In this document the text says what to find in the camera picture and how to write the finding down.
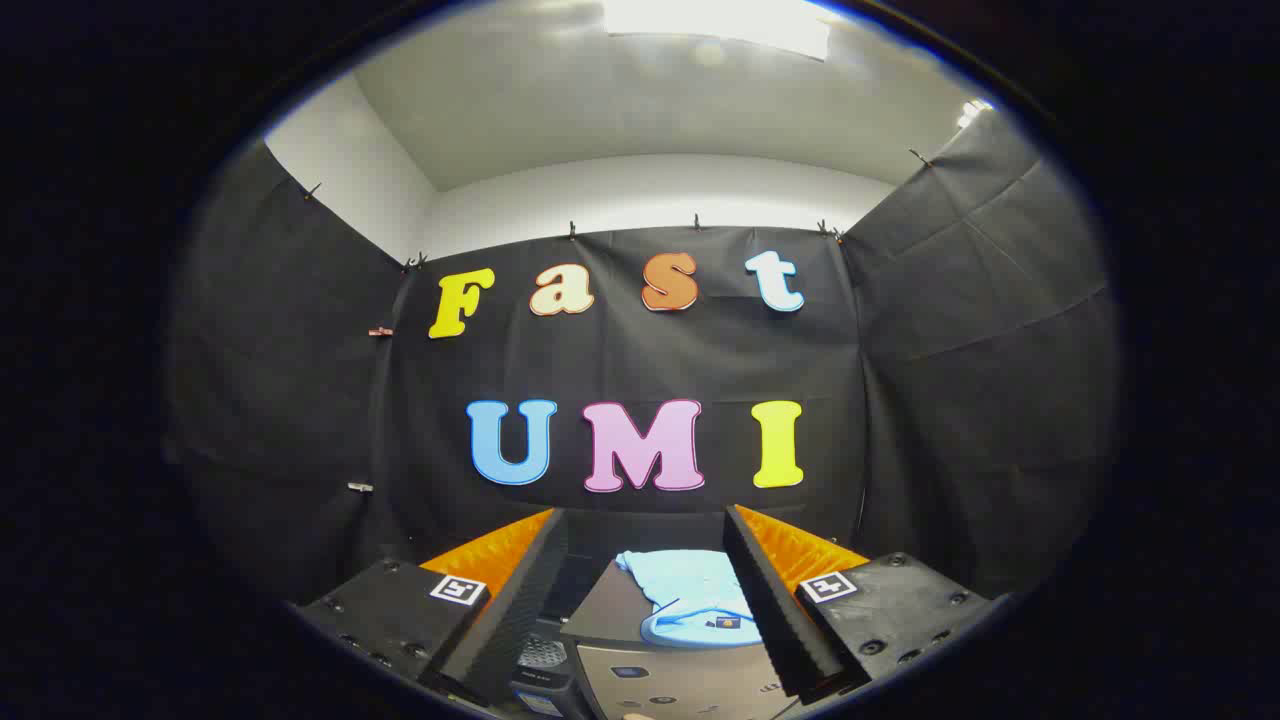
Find light blue shirt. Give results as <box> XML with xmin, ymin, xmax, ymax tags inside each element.
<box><xmin>615</xmin><ymin>548</ymin><xmax>766</xmax><ymax>649</ymax></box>

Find ceiling light panel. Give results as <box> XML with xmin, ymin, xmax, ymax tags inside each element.
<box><xmin>603</xmin><ymin>0</ymin><xmax>833</xmax><ymax>61</ymax></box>

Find black backdrop cloth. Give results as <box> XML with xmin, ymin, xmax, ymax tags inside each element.
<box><xmin>165</xmin><ymin>105</ymin><xmax>1121</xmax><ymax>611</ymax></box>

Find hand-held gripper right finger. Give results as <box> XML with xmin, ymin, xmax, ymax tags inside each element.
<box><xmin>722</xmin><ymin>504</ymin><xmax>1001</xmax><ymax>703</ymax></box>

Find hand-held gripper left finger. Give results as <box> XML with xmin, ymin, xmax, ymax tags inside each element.
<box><xmin>298</xmin><ymin>508</ymin><xmax>571</xmax><ymax>709</ymax></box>

